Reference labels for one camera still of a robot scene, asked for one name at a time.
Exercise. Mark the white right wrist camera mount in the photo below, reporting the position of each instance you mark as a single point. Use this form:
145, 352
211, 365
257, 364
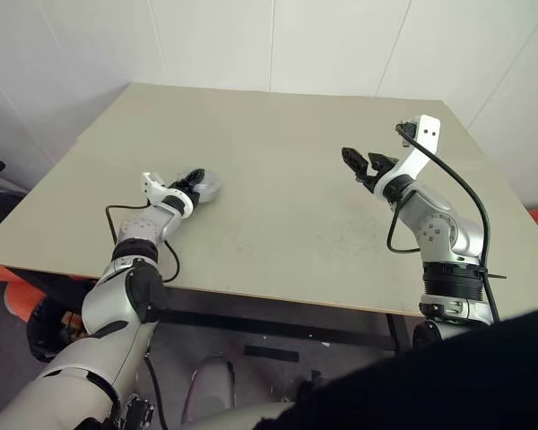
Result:
414, 157

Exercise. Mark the grey rounded shape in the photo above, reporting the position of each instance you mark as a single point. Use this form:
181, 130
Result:
210, 385

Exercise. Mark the black table frame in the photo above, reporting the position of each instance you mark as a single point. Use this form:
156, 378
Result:
273, 323

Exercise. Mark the round grey motor lid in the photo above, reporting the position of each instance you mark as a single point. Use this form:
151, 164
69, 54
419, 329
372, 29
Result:
210, 181

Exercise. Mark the orange fabric bundle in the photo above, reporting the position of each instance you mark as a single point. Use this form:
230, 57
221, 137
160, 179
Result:
18, 300

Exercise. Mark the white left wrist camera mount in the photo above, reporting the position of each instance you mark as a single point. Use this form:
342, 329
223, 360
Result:
159, 190

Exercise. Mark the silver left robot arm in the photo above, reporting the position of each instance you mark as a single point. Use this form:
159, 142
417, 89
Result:
112, 304

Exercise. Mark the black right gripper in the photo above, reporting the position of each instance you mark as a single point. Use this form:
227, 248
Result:
379, 177

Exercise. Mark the black tape strip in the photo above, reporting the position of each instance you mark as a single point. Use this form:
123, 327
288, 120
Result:
271, 353

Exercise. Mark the small black studded part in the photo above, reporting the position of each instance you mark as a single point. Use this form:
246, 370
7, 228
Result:
139, 412

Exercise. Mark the black mesh bin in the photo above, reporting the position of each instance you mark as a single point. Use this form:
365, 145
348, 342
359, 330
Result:
40, 331

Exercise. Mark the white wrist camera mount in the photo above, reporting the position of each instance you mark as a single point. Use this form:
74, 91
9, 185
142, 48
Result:
159, 190
414, 157

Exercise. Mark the large dark rounded shape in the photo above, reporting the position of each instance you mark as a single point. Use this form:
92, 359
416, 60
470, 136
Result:
430, 389

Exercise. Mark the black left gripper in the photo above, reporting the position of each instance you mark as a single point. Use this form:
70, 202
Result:
192, 192

